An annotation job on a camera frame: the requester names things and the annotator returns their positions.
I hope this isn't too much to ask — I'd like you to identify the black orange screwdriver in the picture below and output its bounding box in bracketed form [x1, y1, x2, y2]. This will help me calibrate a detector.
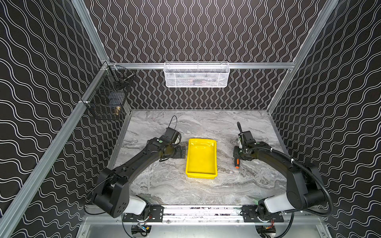
[234, 158, 240, 169]

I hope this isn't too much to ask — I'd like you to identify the yellow plastic bin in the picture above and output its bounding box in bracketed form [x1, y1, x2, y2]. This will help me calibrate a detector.
[186, 138, 218, 179]

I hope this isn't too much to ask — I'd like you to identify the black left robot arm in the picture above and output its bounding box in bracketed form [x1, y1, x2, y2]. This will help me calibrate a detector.
[90, 127, 186, 218]

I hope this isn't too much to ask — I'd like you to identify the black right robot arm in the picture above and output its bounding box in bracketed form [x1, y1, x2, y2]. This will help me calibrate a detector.
[233, 123, 333, 220]

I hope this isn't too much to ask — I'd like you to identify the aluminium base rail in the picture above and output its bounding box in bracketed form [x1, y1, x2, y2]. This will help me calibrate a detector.
[84, 204, 323, 224]

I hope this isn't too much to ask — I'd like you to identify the clear plastic wall basket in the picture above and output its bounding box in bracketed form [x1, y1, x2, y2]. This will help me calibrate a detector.
[163, 61, 230, 88]

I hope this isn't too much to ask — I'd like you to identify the black wire wall basket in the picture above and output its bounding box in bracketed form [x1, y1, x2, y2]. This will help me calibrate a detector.
[86, 66, 136, 122]

